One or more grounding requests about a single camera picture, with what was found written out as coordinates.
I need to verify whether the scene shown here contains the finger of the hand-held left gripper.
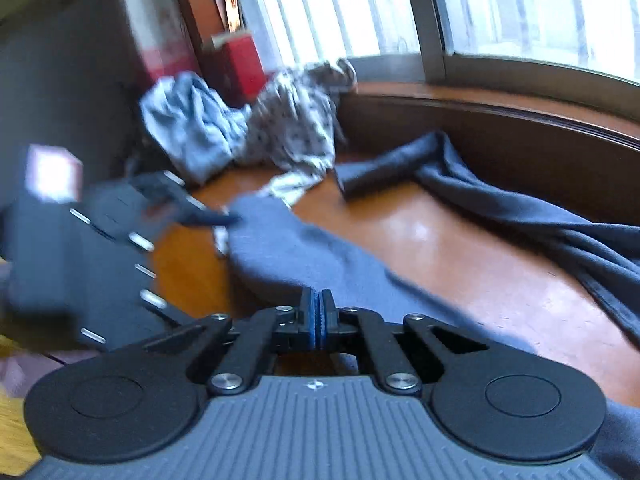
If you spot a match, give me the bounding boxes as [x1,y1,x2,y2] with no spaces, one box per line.
[132,172,242,226]

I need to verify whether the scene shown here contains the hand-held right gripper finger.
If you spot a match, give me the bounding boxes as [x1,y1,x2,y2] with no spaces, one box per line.
[319,289,490,396]
[144,289,318,396]

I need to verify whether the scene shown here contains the dark blue pants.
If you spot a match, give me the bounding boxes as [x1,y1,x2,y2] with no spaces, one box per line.
[227,130,640,480]

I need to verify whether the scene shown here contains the light blue pants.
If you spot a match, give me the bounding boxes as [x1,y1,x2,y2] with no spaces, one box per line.
[140,71,251,186]

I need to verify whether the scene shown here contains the white patterned garment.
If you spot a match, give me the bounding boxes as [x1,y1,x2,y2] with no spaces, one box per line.
[212,57,358,256]

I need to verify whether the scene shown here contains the red box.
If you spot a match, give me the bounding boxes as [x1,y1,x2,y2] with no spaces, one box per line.
[202,30,268,108]

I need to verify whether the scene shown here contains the window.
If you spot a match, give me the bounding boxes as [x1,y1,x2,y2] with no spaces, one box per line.
[220,0,640,96]

